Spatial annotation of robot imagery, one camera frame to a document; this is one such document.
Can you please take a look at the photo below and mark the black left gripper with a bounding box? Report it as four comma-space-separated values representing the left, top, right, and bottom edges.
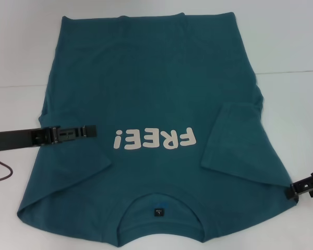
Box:
0, 124, 98, 152

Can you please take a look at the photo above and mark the teal T-shirt white print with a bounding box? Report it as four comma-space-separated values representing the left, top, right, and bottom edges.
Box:
17, 11, 299, 248

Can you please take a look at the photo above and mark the black cable silver plug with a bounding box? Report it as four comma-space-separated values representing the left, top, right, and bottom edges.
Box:
0, 153, 14, 184

